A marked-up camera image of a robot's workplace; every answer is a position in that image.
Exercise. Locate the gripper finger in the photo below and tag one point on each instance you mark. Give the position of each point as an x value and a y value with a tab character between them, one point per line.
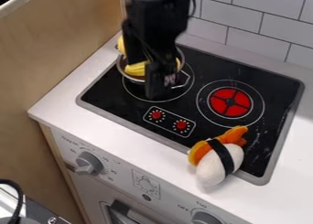
157	81
132	46

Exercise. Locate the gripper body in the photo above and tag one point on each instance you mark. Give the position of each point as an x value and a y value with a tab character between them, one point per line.
161	38

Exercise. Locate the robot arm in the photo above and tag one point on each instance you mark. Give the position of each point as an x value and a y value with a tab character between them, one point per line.
157	2

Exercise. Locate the yellow toy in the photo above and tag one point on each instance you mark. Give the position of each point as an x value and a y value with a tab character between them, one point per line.
137	69

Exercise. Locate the silver pot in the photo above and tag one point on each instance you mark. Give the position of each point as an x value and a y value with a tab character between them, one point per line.
131	79

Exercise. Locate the toy stove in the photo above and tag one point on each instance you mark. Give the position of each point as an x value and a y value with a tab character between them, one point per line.
228	81

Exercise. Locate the wooden board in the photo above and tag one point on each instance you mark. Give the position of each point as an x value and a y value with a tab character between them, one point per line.
53	66

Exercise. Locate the white and orange toy sushi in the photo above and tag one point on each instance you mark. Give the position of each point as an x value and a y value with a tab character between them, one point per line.
216	166

